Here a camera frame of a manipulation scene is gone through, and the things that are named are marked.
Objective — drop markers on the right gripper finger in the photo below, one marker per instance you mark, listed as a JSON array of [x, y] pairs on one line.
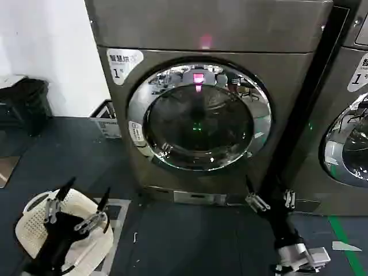
[[257, 202], [289, 200]]

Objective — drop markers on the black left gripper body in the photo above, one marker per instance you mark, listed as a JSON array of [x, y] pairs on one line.
[[57, 238]]

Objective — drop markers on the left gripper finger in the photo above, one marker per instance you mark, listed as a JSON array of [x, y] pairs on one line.
[[52, 211], [95, 218]]

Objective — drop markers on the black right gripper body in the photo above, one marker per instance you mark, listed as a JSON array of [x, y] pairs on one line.
[[280, 224]]

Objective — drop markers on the cream perforated laundry basket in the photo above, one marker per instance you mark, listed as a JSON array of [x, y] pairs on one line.
[[31, 230]]

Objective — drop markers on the small white hex key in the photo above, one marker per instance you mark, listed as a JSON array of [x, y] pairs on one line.
[[135, 237]]

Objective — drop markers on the flat brown floor board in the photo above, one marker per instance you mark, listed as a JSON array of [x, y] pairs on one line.
[[7, 172]]

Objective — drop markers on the grey tape piece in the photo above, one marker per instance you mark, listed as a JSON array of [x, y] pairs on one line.
[[343, 246]]

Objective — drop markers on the round chrome-rimmed dryer door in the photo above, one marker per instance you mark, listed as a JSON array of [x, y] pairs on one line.
[[352, 152]]

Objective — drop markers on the grey dryer with open drum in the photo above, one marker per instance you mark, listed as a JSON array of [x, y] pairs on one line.
[[316, 120]]

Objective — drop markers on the round glass dryer door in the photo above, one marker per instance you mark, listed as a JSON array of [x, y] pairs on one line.
[[201, 120]]

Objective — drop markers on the grey dryer with number sticker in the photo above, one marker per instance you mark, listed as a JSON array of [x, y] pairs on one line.
[[201, 28]]

